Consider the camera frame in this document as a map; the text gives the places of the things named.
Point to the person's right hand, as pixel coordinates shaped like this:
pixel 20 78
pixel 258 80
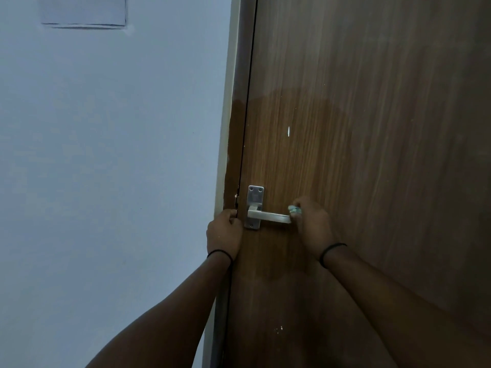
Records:
pixel 314 226

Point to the person's left hand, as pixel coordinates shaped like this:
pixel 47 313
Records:
pixel 224 235

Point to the person's right fingers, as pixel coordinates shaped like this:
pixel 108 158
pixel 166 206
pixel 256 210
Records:
pixel 303 205

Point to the person's left fingers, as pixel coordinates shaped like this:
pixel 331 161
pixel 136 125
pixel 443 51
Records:
pixel 229 214

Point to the small pale teal cloth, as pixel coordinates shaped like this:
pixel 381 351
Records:
pixel 294 209

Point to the person's right forearm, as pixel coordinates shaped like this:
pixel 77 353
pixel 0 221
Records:
pixel 402 302

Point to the person's left forearm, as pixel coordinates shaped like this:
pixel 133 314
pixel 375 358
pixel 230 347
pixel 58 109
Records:
pixel 172 318

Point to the black wristband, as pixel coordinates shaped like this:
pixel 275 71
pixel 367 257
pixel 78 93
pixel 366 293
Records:
pixel 330 249
pixel 221 252

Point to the brown wooden door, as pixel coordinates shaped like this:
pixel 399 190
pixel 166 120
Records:
pixel 364 111

